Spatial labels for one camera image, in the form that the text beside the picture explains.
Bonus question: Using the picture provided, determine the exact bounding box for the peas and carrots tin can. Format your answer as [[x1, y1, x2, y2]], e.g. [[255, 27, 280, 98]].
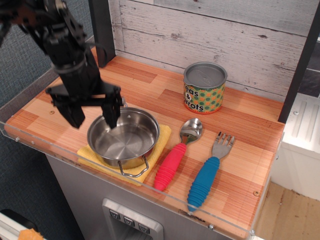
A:
[[183, 61, 228, 115]]

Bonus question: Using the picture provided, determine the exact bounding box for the yellow folded cloth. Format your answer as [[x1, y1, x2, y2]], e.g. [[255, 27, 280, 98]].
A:
[[77, 124, 172, 187]]

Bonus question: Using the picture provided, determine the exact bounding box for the black vertical post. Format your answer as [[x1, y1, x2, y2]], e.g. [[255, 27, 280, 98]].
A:
[[88, 0, 116, 68], [278, 3, 320, 124]]

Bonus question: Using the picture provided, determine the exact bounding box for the orange object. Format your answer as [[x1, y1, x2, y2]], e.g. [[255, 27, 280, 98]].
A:
[[18, 228, 44, 240]]

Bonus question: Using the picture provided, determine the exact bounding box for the silver dispenser panel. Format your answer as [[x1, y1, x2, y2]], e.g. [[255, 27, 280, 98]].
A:
[[102, 198, 164, 240]]

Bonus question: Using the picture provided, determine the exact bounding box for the black vertical post left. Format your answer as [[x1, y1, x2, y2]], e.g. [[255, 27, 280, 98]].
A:
[[88, 0, 116, 68]]

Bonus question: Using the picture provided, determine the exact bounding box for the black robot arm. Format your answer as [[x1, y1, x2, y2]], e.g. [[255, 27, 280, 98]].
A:
[[0, 0, 124, 129]]

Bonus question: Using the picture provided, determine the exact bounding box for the red handled spoon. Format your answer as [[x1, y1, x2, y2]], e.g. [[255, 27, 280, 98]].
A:
[[153, 118, 203, 191]]

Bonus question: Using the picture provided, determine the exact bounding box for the blue handled fork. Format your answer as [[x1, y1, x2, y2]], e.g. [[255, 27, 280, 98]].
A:
[[187, 132, 235, 215]]

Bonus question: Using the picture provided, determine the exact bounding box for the white cabinet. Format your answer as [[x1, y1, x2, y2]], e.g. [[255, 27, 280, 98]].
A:
[[270, 93, 320, 200]]

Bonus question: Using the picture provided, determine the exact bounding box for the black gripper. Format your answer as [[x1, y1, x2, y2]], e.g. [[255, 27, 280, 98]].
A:
[[45, 60, 124, 129]]

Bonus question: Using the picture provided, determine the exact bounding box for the clear acrylic guard rail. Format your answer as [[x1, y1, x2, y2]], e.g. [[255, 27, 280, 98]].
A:
[[4, 56, 284, 240]]

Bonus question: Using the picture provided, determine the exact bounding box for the stainless steel pot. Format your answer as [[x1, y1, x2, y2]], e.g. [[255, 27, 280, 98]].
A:
[[87, 105, 160, 178]]

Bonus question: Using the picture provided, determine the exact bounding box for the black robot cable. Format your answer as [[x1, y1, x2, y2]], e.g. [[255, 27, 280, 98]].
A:
[[84, 41, 109, 69]]

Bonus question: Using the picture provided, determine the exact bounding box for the black vertical post right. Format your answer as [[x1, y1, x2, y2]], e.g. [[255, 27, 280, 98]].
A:
[[278, 3, 320, 124]]

